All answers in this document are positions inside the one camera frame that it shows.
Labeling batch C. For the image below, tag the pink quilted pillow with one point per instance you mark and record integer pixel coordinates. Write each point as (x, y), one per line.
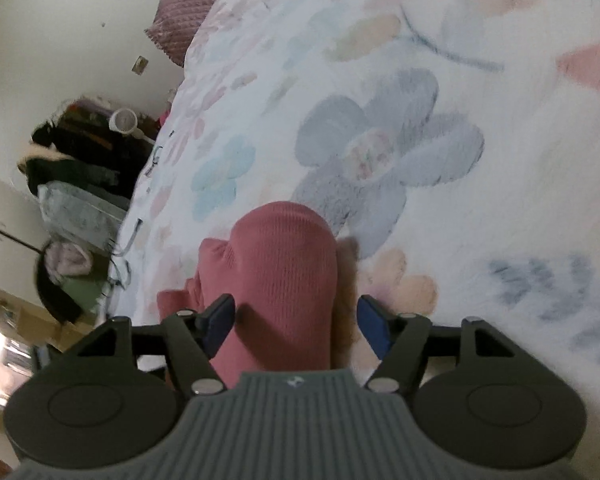
(190, 10)

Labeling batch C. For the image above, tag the wall outlet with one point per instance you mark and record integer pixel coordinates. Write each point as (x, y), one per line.
(140, 64)

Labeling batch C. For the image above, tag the pink fluffy cloth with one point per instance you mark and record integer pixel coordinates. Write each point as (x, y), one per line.
(69, 259)

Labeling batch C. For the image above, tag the floral fleece blanket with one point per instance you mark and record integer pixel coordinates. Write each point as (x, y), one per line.
(480, 185)

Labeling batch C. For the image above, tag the dark hanging clothes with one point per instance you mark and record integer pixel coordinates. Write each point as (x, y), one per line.
(80, 155)

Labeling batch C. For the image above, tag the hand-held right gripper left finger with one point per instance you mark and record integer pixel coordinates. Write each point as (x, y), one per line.
(221, 321)

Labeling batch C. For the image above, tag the small white fan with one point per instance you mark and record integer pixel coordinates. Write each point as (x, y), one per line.
(123, 121)

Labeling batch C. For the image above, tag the pale green garment bag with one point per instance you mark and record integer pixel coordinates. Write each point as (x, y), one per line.
(80, 207)

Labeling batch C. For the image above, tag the pink turtleneck shirt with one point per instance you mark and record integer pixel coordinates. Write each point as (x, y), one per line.
(280, 270)

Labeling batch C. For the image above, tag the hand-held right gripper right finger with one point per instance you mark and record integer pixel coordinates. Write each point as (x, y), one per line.
(375, 329)

